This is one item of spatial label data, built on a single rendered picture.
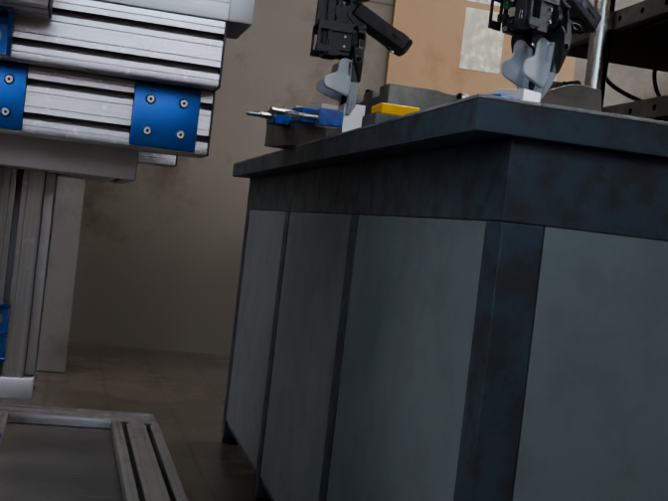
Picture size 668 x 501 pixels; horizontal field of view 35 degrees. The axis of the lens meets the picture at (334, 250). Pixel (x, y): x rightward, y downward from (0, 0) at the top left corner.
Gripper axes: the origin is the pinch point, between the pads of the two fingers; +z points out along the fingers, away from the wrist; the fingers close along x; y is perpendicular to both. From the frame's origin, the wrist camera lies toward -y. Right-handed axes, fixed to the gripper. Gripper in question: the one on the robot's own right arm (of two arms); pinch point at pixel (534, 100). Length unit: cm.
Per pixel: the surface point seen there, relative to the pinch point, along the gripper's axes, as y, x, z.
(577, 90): -33.6, -18.5, -7.4
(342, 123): -1.8, -41.4, 2.8
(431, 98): -11.1, -30.5, -2.6
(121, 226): -129, -335, 30
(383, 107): 6.9, -22.5, 1.8
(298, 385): -20, -67, 52
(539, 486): 19, 22, 46
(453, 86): -262, -265, -54
